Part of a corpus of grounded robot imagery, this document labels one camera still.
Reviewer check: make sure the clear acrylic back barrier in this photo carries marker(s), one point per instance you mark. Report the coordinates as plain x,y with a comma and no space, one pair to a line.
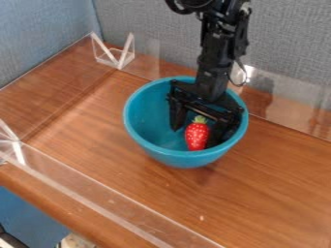
283,100

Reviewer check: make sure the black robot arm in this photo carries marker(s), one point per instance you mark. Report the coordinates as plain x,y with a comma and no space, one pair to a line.
223,40

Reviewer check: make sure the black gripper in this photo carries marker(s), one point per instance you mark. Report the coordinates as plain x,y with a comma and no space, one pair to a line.
224,111

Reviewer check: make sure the clear acrylic front barrier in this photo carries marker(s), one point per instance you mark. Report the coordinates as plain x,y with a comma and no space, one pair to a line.
32,172

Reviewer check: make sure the red toy strawberry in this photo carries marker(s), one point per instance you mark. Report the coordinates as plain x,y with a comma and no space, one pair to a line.
196,133

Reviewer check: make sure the clear acrylic barrier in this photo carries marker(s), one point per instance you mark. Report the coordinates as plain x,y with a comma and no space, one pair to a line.
32,172
283,100

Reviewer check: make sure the blue plastic bowl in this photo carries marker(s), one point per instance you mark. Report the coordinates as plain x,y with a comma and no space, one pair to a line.
182,158

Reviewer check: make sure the clear acrylic corner bracket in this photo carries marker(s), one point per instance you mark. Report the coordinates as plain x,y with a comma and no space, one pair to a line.
111,56

